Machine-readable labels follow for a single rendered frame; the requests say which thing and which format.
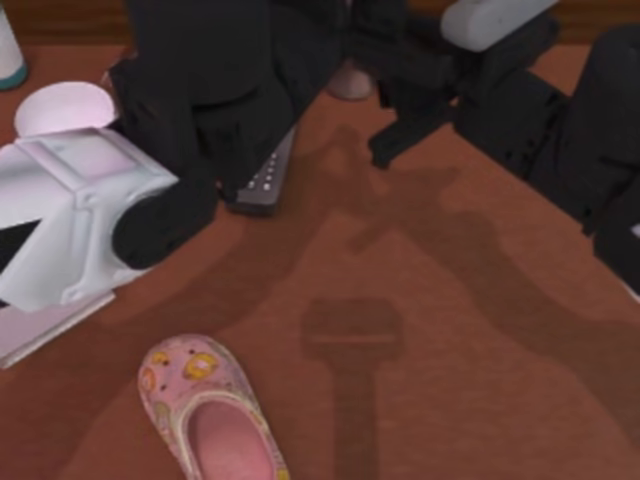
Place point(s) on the white bottle with teal base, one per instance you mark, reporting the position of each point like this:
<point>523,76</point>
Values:
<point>9,45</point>

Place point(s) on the white round disc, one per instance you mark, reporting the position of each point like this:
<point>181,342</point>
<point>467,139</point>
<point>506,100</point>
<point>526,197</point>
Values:
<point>60,107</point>

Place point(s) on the pink patterned child shoe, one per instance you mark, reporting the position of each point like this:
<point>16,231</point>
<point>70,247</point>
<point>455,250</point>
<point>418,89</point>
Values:
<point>200,390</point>

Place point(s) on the dark grey remote control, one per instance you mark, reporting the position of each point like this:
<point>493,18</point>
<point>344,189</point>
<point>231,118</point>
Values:
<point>267,187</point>

